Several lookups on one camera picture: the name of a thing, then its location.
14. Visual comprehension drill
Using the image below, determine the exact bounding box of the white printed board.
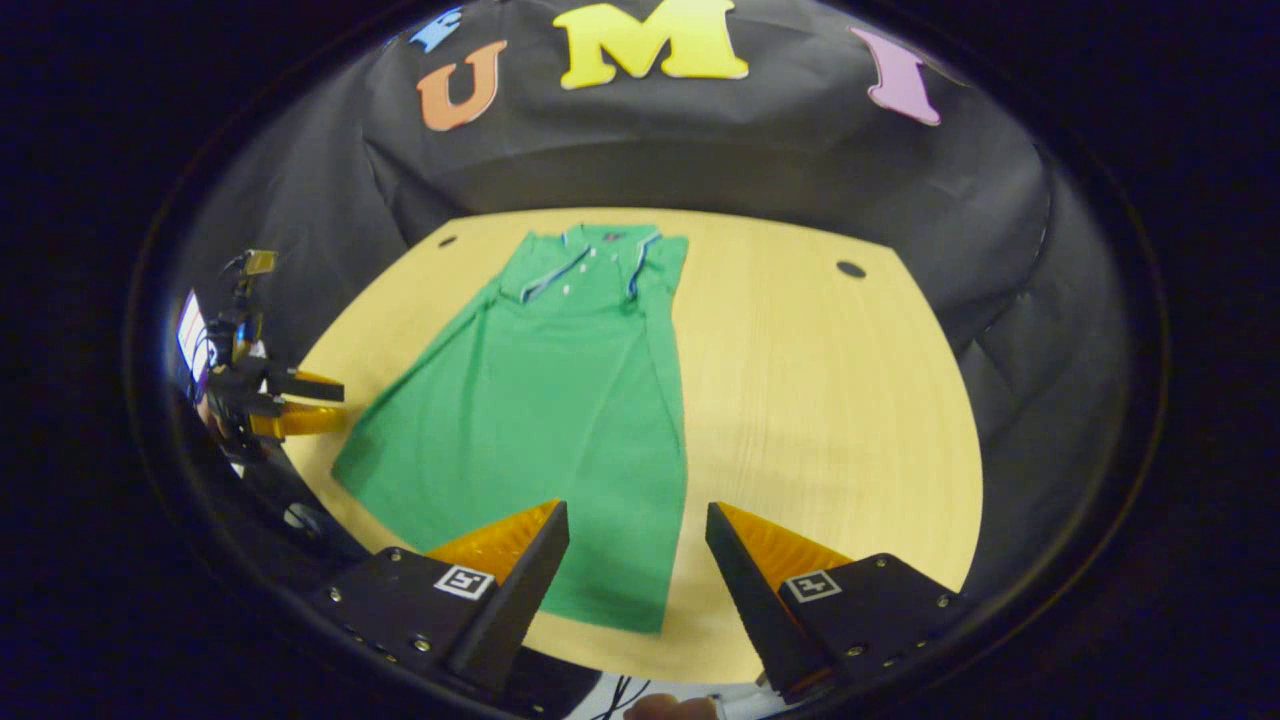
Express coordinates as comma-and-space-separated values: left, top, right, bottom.
176, 288, 213, 403

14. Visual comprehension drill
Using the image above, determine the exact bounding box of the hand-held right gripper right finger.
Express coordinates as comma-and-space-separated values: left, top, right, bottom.
705, 502, 966, 701

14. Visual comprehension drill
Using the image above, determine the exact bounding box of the green T-shirt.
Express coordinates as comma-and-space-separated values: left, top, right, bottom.
330, 224, 691, 635

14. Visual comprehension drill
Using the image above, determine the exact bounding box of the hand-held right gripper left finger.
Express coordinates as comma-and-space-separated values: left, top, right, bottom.
310, 500, 571, 696

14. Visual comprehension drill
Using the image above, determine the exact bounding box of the black cable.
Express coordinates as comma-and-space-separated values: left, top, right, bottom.
598, 675, 653, 720

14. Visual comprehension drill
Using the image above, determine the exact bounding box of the black backdrop cloth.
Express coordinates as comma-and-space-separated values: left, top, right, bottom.
165, 0, 1136, 601

